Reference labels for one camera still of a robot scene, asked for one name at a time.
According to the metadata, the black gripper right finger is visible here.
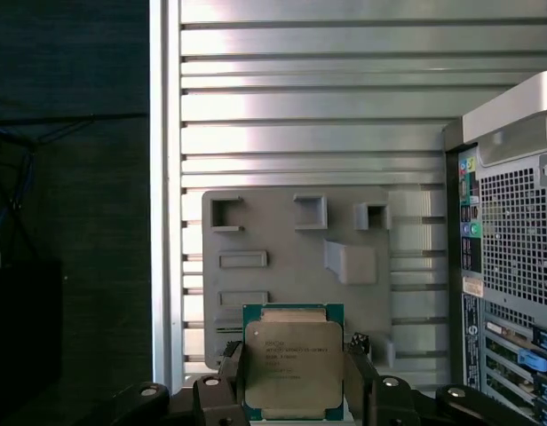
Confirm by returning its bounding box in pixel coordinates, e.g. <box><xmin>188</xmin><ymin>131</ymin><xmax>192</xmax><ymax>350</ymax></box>
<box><xmin>342</xmin><ymin>332</ymin><xmax>541</xmax><ymax>426</ymax></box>

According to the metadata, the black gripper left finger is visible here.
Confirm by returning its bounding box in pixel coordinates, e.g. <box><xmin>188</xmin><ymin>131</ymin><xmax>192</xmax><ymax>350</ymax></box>
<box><xmin>91</xmin><ymin>339</ymin><xmax>248</xmax><ymax>426</ymax></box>

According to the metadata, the silver CPU green edge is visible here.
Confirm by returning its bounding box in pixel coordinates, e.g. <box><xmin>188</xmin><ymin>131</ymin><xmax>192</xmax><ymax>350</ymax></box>
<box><xmin>242</xmin><ymin>304</ymin><xmax>345</xmax><ymax>422</ymax></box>

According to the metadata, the grey plastic parts rack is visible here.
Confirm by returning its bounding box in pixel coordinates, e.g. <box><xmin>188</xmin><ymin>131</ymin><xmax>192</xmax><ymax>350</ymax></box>
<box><xmin>201</xmin><ymin>185</ymin><xmax>397</xmax><ymax>369</ymax></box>

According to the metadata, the black PC case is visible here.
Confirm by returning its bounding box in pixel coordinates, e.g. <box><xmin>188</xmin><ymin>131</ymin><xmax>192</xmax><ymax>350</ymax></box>
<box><xmin>441</xmin><ymin>68</ymin><xmax>547</xmax><ymax>426</ymax></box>

